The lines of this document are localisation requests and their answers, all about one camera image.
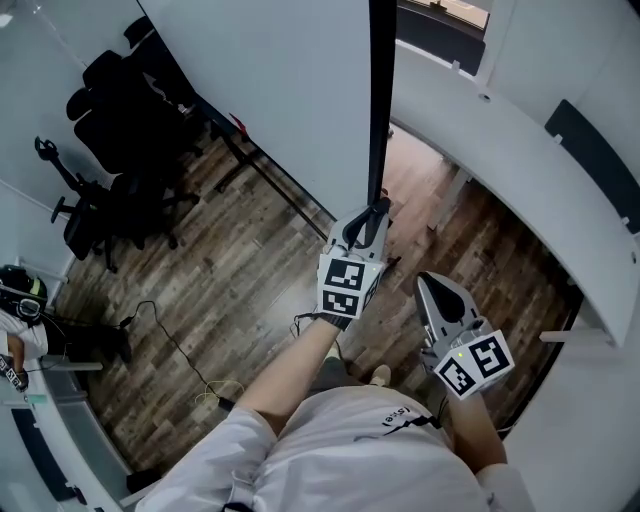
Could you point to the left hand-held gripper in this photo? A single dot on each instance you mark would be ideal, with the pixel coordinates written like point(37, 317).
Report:
point(345, 285)

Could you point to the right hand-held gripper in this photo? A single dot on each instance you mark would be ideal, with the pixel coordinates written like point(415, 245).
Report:
point(475, 365)

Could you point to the white partition board black edge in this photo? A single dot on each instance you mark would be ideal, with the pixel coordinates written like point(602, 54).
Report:
point(280, 75)

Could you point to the person's right forearm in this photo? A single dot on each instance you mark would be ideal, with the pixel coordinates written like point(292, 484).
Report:
point(475, 430)

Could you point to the person's left forearm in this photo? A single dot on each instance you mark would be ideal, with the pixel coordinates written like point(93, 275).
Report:
point(295, 370)

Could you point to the person's left hand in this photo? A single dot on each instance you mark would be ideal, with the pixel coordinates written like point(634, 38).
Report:
point(335, 320)

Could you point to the person's beige shoe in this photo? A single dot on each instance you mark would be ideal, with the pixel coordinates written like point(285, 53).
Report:
point(381, 376)

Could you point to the person's dark trousers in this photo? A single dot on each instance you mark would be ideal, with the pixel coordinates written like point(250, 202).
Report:
point(335, 375)

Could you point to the long curved white desk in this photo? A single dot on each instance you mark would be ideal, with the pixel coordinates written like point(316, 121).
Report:
point(525, 175)

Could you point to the red marker pen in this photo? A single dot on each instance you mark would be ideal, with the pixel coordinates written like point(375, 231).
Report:
point(238, 123)

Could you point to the person's white shirt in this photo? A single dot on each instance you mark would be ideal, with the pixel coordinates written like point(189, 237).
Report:
point(350, 460)

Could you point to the black desk divider panel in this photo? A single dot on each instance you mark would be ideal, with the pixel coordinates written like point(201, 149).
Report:
point(42, 455)
point(595, 150)
point(440, 40)

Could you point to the black power adapter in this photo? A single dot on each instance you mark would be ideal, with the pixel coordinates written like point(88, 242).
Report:
point(226, 404)

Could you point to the black office chair with armrests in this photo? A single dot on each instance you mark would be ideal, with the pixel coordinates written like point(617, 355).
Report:
point(85, 220)

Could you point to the black object under desk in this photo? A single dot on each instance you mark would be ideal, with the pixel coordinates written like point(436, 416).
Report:
point(142, 481)

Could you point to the short white desk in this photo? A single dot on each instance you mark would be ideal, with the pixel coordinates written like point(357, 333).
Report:
point(75, 450)

